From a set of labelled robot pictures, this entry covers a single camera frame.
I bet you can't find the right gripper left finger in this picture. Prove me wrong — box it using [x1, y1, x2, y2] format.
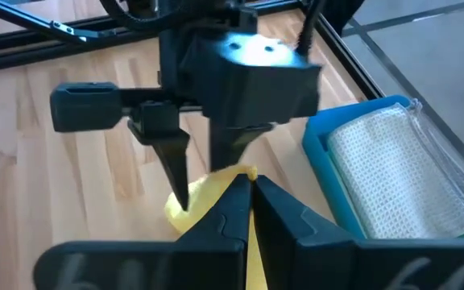
[33, 173, 253, 290]

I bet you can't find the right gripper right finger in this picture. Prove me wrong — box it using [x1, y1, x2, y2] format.
[252, 175, 464, 290]

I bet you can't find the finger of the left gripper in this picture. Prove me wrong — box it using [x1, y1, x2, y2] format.
[49, 82, 191, 211]
[209, 119, 274, 173]

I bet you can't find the yellow microfiber towel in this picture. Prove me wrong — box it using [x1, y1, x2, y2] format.
[164, 163, 270, 290]

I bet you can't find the grey microfiber towel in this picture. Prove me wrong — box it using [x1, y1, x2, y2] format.
[326, 100, 464, 239]

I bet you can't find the blue plastic bin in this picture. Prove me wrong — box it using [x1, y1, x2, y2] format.
[300, 94, 464, 242]

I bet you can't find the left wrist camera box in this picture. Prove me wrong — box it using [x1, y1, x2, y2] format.
[183, 31, 324, 126]

